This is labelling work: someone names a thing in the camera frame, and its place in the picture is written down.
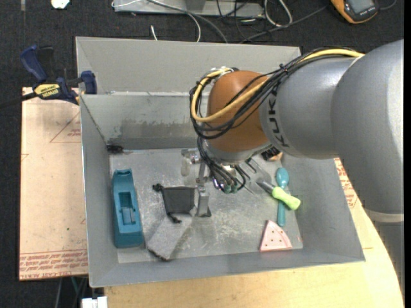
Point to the teal plastic spoon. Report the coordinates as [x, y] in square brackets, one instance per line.
[282, 176]

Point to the grey felt pad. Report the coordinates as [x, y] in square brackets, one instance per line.
[165, 239]

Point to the pink triangular sanding pad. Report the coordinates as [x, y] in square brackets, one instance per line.
[274, 239]

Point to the grey metal bin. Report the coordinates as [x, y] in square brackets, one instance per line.
[224, 229]

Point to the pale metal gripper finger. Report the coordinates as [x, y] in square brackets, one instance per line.
[187, 165]
[203, 204]

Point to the brown cardboard board, red print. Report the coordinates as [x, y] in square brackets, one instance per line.
[48, 172]

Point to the teal tape dispenser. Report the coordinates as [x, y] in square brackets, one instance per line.
[126, 210]

